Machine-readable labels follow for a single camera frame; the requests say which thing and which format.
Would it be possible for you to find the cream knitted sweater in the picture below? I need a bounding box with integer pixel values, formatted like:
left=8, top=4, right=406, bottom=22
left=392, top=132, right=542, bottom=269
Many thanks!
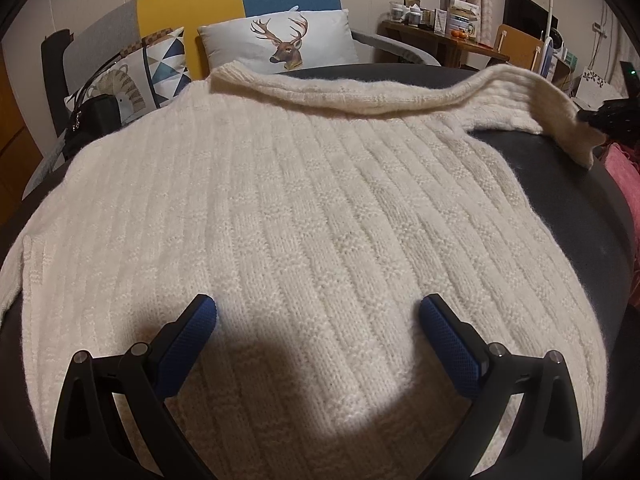
left=1, top=63, right=608, bottom=479

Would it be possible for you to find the pink blanket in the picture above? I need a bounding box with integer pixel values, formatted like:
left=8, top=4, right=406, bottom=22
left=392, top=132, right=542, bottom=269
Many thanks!
left=600, top=143, right=640, bottom=310

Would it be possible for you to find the wooden chair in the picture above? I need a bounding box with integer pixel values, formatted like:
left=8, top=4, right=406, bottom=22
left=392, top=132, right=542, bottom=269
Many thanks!
left=495, top=24, right=544, bottom=73

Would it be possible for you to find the black television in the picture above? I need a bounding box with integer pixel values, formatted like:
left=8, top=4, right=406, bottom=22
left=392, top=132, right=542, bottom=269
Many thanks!
left=502, top=0, right=548, bottom=40

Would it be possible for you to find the wooden side table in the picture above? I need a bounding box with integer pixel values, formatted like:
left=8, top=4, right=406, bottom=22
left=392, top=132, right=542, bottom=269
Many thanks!
left=378, top=20, right=510, bottom=68

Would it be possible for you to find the wooden wardrobe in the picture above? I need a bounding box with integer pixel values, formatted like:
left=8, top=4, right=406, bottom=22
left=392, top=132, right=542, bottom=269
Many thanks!
left=0, top=49, right=47, bottom=231

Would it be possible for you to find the black handbag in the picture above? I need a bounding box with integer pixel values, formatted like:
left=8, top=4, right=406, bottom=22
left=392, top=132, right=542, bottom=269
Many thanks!
left=65, top=94, right=122, bottom=150

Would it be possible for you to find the white deer print pillow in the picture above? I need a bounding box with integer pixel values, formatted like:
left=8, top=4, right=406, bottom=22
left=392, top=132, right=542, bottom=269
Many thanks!
left=198, top=10, right=359, bottom=74

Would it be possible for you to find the geometric triangle print pillow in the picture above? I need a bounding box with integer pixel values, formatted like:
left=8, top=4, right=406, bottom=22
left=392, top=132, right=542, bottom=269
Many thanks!
left=64, top=27, right=192, bottom=126

